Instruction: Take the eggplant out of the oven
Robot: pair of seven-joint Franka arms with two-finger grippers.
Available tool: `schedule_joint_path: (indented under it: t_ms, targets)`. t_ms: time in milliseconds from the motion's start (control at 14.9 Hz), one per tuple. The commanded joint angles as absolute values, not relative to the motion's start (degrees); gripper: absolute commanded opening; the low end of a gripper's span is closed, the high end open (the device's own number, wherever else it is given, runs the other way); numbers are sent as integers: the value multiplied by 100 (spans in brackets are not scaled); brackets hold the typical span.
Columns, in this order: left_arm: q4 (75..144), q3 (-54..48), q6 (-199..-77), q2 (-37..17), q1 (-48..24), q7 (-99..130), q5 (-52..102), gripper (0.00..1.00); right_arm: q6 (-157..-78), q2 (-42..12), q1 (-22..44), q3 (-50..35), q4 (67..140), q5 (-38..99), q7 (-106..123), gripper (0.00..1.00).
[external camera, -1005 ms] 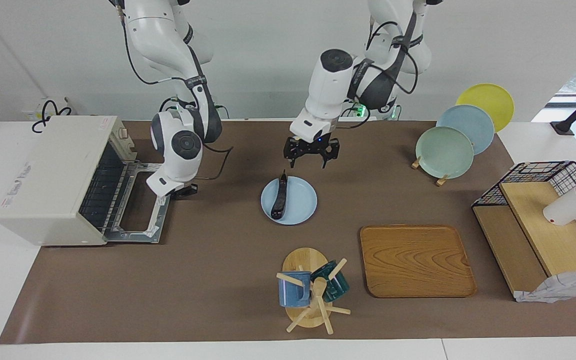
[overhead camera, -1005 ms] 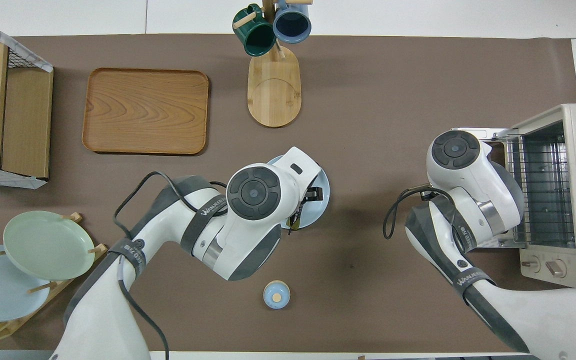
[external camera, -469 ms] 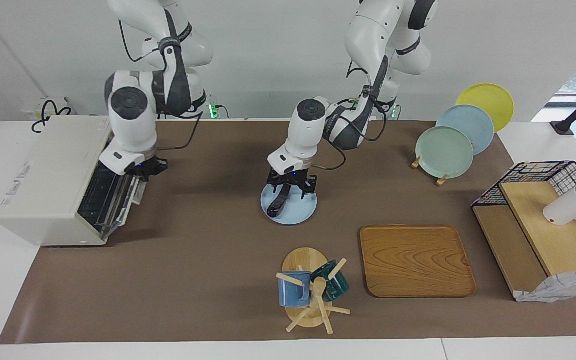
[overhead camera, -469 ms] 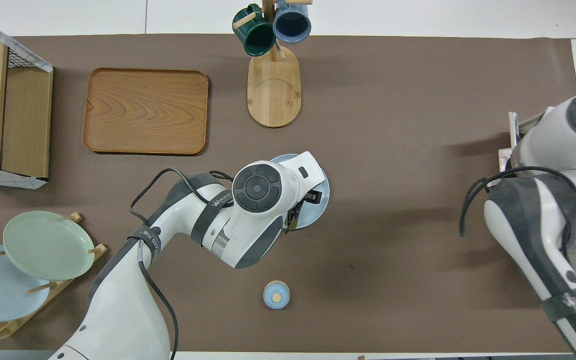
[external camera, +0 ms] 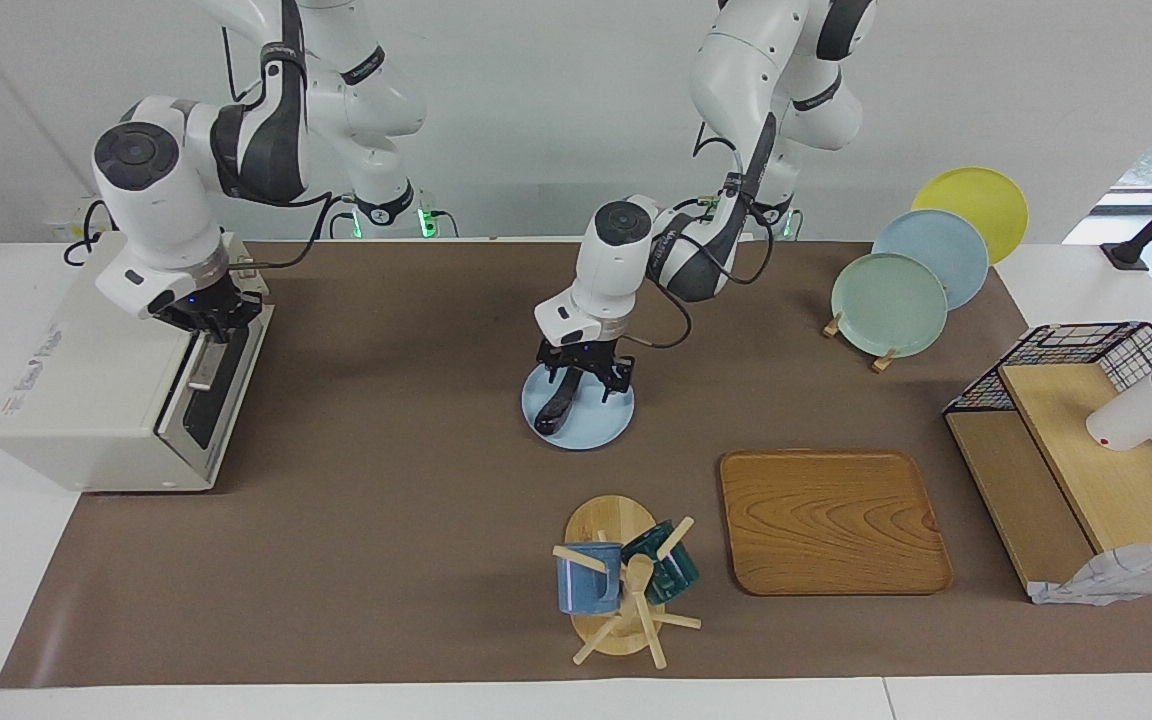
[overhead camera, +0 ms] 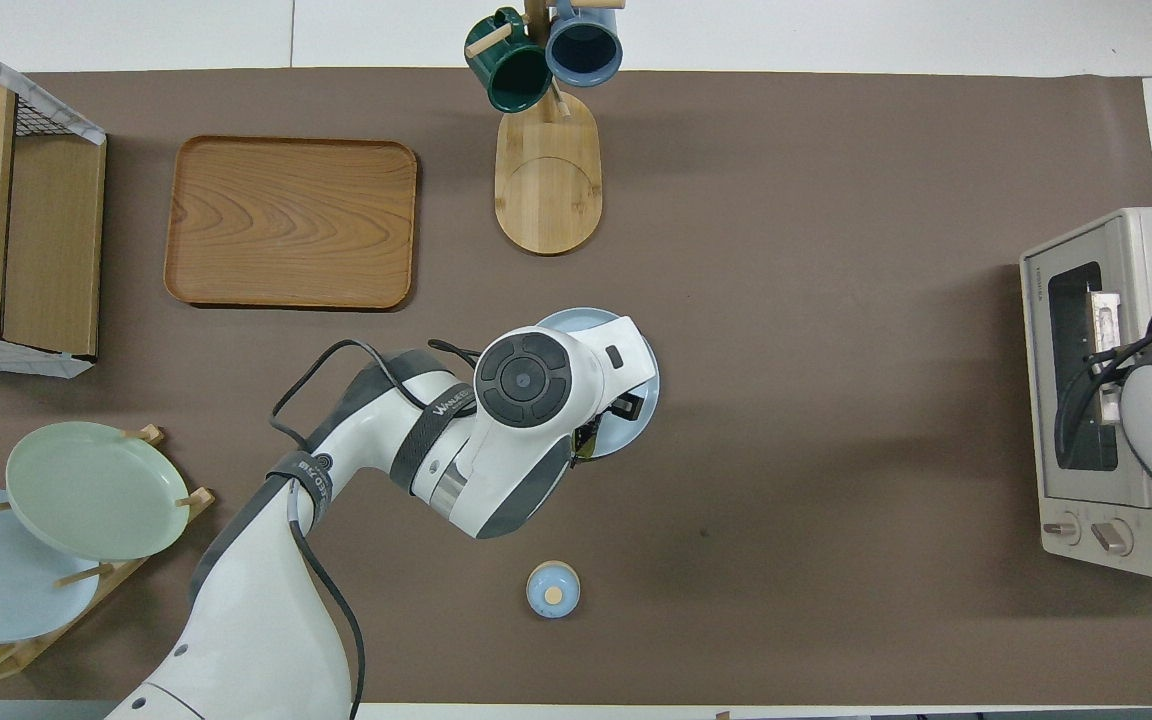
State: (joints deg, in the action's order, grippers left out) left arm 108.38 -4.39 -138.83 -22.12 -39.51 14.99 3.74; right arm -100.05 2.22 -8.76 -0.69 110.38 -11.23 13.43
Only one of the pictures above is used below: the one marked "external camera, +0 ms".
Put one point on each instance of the dark purple eggplant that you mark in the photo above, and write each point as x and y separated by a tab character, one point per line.
551	415

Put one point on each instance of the wooden plate rack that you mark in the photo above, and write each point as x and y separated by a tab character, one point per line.
831	325

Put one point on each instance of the dark green mug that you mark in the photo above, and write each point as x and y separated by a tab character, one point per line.
671	575

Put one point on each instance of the wooden step shelf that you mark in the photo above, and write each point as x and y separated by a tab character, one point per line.
1106	470

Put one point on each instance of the brown table mat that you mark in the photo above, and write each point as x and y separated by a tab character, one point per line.
386	450

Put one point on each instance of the wooden mug tree stand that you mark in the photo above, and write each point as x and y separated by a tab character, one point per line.
611	520

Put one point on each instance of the wooden serving tray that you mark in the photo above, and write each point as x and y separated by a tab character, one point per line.
831	520

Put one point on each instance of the white cup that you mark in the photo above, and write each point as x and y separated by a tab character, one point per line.
1131	420

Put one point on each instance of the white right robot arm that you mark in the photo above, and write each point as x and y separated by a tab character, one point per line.
156	200

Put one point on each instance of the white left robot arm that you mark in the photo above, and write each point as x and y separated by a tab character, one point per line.
616	270

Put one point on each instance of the light blue ribbed plate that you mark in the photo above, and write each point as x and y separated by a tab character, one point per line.
596	425

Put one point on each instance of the white wall socket box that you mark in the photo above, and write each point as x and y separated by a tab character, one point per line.
61	225

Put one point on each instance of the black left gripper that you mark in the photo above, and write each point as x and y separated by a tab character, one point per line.
586	358

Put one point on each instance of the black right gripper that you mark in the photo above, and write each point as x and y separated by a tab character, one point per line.
206	305

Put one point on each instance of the pale blue smooth plate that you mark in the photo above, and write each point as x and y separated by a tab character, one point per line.
936	240

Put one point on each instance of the beige toaster oven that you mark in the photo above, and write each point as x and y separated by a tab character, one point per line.
86	370

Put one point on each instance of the yellow plate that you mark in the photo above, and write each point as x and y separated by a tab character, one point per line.
976	200

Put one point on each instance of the pale green plate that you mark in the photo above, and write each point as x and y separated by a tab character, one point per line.
886	310

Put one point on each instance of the blue mug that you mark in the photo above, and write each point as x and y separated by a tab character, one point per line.
586	590

